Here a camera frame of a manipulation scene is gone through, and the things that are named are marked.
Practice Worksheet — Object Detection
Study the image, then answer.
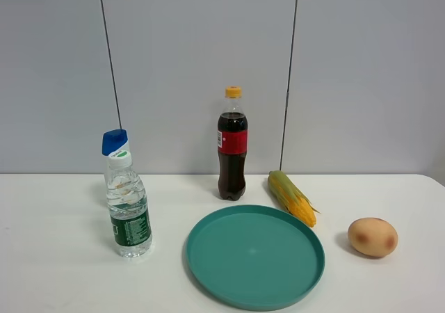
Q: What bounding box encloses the clear water bottle green label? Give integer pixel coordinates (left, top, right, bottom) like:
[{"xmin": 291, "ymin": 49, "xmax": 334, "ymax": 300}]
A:
[{"xmin": 106, "ymin": 150, "xmax": 152, "ymax": 257}]

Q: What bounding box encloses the white shampoo bottle blue cap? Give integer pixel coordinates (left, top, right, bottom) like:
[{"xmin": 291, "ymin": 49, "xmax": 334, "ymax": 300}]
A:
[{"xmin": 102, "ymin": 129, "xmax": 129, "ymax": 157}]

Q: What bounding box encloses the cola bottle yellow cap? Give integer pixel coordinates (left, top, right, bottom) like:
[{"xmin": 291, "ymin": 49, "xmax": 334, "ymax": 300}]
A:
[{"xmin": 217, "ymin": 86, "xmax": 248, "ymax": 201}]

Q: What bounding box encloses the corn cob with husk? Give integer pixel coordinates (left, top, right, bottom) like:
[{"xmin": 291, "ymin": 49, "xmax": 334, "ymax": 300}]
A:
[{"xmin": 268, "ymin": 170, "xmax": 319, "ymax": 227}]

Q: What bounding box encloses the brown potato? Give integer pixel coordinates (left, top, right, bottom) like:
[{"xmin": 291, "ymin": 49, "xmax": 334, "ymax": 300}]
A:
[{"xmin": 348, "ymin": 217, "xmax": 398, "ymax": 258}]

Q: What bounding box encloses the teal round plate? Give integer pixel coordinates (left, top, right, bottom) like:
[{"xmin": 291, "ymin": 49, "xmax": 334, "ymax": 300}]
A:
[{"xmin": 184, "ymin": 204, "xmax": 325, "ymax": 311}]

